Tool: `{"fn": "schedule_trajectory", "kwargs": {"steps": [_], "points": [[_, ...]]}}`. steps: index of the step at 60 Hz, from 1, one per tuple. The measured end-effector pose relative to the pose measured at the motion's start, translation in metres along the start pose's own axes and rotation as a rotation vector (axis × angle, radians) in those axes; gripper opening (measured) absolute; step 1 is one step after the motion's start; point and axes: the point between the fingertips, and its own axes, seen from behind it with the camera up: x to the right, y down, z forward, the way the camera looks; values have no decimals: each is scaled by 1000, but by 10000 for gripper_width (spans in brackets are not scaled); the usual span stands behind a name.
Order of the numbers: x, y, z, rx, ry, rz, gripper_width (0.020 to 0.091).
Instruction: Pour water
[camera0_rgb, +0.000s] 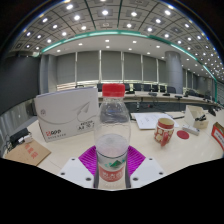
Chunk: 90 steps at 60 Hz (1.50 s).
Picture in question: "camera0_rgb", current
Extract clear red-capped water bottle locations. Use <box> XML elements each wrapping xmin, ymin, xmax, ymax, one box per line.
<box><xmin>93</xmin><ymin>83</ymin><xmax>132</xmax><ymax>191</ymax></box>

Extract brown paper envelope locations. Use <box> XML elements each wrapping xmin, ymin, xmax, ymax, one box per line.
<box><xmin>3</xmin><ymin>139</ymin><xmax>52</xmax><ymax>167</ymax></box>

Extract ceiling lights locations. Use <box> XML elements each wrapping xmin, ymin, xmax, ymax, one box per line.
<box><xmin>13</xmin><ymin>0</ymin><xmax>224</xmax><ymax>81</ymax></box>

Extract white remote control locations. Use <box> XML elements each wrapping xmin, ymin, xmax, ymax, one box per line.
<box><xmin>181</xmin><ymin>124</ymin><xmax>201</xmax><ymax>136</ymax></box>

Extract row of black chairs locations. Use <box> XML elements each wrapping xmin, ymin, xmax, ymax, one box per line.
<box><xmin>96</xmin><ymin>83</ymin><xmax>178</xmax><ymax>94</ymax></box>

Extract grey round column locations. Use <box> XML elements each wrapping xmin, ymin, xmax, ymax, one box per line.
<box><xmin>164</xmin><ymin>50</ymin><xmax>184</xmax><ymax>94</ymax></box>

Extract black marker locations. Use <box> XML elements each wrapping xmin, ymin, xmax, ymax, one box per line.
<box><xmin>194</xmin><ymin>114</ymin><xmax>207</xmax><ymax>122</ymax></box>

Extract black conference microphones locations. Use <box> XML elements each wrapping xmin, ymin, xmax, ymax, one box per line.
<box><xmin>124</xmin><ymin>89</ymin><xmax>218</xmax><ymax>116</ymax></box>

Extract red and cream mug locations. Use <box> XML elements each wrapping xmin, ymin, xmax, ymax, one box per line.
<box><xmin>153</xmin><ymin>117</ymin><xmax>176</xmax><ymax>147</ymax></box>

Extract black desk device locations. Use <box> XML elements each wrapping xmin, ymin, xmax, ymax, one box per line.
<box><xmin>9</xmin><ymin>127</ymin><xmax>34</xmax><ymax>149</ymax></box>

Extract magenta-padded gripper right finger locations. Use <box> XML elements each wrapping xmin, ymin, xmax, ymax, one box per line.
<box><xmin>124</xmin><ymin>145</ymin><xmax>167</xmax><ymax>190</ymax></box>

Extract white printed paper box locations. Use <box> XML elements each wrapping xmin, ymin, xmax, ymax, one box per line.
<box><xmin>34</xmin><ymin>86</ymin><xmax>100</xmax><ymax>143</ymax></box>

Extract white desk organizer box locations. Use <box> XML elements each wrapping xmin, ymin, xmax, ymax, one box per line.
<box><xmin>184</xmin><ymin>104</ymin><xmax>210</xmax><ymax>130</ymax></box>

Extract flat round red coaster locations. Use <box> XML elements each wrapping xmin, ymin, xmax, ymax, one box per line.
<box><xmin>176</xmin><ymin>129</ymin><xmax>190</xmax><ymax>140</ymax></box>

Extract white printed paper sheet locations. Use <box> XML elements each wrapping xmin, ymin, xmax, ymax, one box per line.
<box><xmin>130</xmin><ymin>112</ymin><xmax>180</xmax><ymax>131</ymax></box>

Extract red-edged cardboard box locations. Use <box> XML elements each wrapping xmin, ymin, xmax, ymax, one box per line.
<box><xmin>210</xmin><ymin>121</ymin><xmax>224</xmax><ymax>152</ymax></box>

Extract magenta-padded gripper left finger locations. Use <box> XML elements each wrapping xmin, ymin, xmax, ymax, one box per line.
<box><xmin>57</xmin><ymin>145</ymin><xmax>100</xmax><ymax>190</ymax></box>

